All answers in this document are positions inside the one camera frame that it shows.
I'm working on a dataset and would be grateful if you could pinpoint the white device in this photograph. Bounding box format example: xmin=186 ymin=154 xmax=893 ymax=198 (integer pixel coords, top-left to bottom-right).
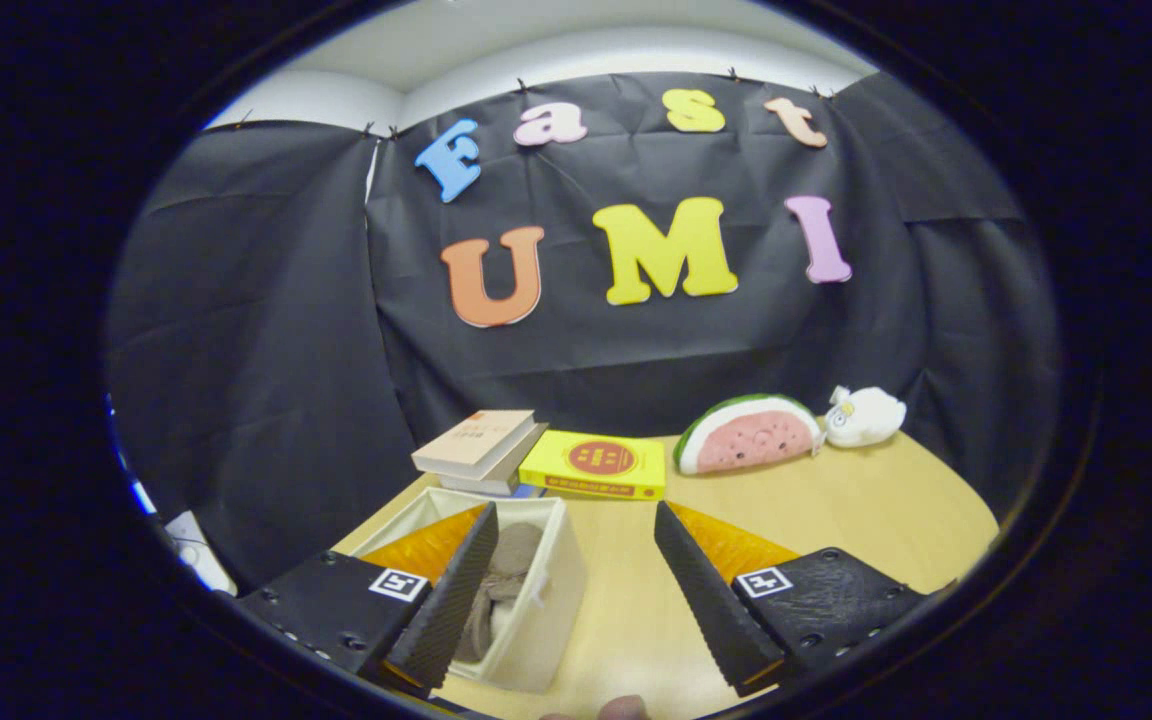
xmin=164 ymin=510 xmax=237 ymax=596

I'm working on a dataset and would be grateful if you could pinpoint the beige cover book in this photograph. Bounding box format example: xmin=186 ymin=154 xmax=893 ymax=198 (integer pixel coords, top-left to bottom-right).
xmin=411 ymin=409 xmax=537 ymax=479

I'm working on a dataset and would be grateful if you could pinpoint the beige fabric storage box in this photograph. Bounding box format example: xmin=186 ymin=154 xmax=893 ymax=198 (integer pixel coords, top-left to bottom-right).
xmin=346 ymin=487 xmax=589 ymax=695

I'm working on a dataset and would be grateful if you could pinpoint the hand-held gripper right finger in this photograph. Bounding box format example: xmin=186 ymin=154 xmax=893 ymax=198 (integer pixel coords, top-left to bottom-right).
xmin=653 ymin=502 xmax=927 ymax=699

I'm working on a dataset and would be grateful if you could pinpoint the black backdrop cloth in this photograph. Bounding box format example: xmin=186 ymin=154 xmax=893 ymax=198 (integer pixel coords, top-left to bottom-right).
xmin=106 ymin=72 xmax=1062 ymax=591

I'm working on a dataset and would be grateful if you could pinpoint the watermelon slice plush toy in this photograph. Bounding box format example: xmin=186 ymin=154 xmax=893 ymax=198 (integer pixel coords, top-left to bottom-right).
xmin=673 ymin=393 xmax=825 ymax=476

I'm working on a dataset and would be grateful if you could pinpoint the yellow book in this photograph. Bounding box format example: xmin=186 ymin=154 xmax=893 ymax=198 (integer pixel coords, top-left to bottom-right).
xmin=518 ymin=430 xmax=668 ymax=501

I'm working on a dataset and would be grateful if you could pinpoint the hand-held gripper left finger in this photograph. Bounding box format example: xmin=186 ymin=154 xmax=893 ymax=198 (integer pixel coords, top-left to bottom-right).
xmin=236 ymin=502 xmax=499 ymax=699

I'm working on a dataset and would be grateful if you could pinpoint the white plush toy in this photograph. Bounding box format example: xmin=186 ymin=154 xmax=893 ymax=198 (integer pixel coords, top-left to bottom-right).
xmin=823 ymin=385 xmax=907 ymax=449

